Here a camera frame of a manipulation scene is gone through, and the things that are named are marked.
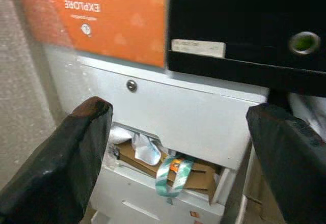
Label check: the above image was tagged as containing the brown cardboard box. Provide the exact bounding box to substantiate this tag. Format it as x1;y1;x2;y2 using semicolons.
241;142;286;224

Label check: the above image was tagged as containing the orange printed box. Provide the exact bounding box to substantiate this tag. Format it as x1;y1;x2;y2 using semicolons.
12;0;170;69

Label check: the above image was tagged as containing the round metal cabinet lock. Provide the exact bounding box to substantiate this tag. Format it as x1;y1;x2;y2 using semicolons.
126;79;138;93

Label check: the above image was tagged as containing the black file box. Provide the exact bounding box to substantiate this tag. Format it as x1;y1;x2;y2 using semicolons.
165;0;326;97

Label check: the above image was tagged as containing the brown cardboard piece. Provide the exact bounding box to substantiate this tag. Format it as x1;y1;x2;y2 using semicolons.
118;142;222;204

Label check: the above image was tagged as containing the white box label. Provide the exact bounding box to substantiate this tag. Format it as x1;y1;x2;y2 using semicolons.
171;38;227;59

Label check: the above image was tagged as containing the metal ring grommet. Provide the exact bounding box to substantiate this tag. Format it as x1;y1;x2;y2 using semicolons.
288;31;321;56

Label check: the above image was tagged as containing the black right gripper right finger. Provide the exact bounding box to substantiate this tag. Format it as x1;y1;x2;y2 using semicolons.
246;104;326;224

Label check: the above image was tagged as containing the teal white lanyard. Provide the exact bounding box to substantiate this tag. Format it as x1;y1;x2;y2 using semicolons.
155;156;194;198

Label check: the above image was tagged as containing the white crumpled paper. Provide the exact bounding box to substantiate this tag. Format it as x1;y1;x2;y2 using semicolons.
109;126;135;146

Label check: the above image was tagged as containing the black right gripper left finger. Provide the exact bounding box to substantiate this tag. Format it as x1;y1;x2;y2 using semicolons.
0;96;114;224

